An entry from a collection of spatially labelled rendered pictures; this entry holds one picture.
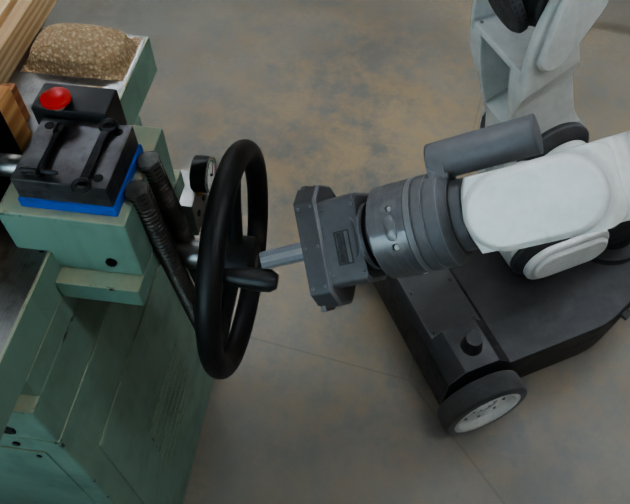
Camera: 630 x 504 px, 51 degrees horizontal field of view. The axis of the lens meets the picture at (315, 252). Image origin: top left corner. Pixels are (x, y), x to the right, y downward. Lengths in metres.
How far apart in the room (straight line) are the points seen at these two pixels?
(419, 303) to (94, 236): 0.95
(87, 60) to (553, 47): 0.62
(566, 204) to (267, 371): 1.19
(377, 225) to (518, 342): 0.99
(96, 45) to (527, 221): 0.61
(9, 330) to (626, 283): 1.37
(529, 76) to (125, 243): 0.61
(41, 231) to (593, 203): 0.52
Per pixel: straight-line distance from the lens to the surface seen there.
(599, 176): 0.53
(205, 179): 1.08
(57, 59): 0.95
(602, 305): 1.65
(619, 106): 2.40
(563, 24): 0.97
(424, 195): 0.57
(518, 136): 0.57
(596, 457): 1.67
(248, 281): 0.68
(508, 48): 1.06
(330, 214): 0.62
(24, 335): 0.73
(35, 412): 0.79
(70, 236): 0.72
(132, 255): 0.71
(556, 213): 0.53
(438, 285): 1.54
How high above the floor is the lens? 1.47
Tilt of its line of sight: 55 degrees down
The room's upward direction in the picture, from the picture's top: straight up
